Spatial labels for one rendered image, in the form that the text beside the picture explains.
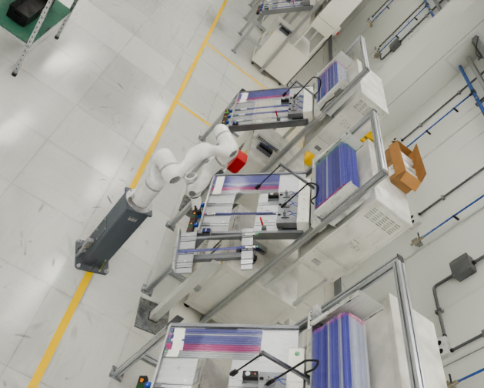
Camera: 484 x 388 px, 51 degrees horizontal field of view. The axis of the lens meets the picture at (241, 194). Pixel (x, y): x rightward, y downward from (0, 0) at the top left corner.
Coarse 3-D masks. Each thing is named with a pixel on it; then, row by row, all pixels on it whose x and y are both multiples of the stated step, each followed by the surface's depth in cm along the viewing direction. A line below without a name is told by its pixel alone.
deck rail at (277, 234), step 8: (200, 232) 341; (216, 232) 339; (224, 232) 338; (232, 232) 337; (240, 232) 336; (264, 232) 334; (272, 232) 333; (280, 232) 332; (288, 232) 331; (296, 232) 330
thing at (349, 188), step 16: (336, 144) 355; (352, 144) 353; (320, 160) 363; (384, 160) 301; (336, 192) 307; (352, 192) 304; (320, 208) 314; (352, 208) 311; (336, 224) 326; (240, 240) 383; (256, 256) 374; (144, 288) 379
